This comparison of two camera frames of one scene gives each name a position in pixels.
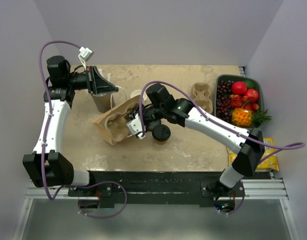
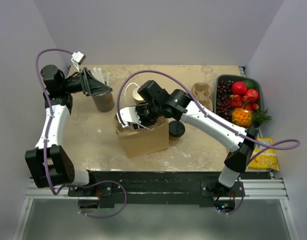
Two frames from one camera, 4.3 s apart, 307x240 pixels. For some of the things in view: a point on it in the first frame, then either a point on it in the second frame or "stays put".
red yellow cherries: (243, 101) stays put
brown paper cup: (161, 133) → (176, 129)
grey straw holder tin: (104, 103) stays put
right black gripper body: (151, 115) stays put
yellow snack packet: (270, 163) stays put
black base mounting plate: (138, 189) stays put
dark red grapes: (224, 109) stays put
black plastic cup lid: (161, 132) → (176, 128)
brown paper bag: (113, 126) → (137, 142)
